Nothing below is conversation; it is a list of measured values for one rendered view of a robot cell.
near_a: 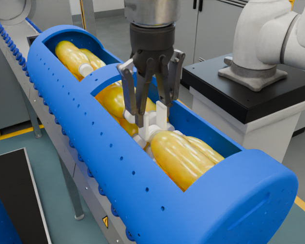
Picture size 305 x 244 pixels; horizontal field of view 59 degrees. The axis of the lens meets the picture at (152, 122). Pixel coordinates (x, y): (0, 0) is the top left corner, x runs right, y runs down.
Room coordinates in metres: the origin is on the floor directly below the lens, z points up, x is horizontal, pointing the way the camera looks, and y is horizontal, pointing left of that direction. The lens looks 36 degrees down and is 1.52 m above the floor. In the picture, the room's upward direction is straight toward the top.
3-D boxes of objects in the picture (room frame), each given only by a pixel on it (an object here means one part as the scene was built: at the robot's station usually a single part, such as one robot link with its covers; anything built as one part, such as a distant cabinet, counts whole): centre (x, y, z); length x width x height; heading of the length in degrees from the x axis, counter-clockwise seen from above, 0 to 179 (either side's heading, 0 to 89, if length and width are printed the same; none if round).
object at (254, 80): (0.93, -0.36, 1.10); 0.22 x 0.18 x 0.06; 35
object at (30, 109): (1.88, 1.01, 0.31); 0.06 x 0.06 x 0.63; 33
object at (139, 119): (0.43, 0.03, 1.22); 0.03 x 0.01 x 0.05; 123
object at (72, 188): (1.06, 0.47, 0.31); 0.06 x 0.06 x 0.63; 33
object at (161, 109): (0.47, -0.02, 1.19); 0.03 x 0.01 x 0.07; 33
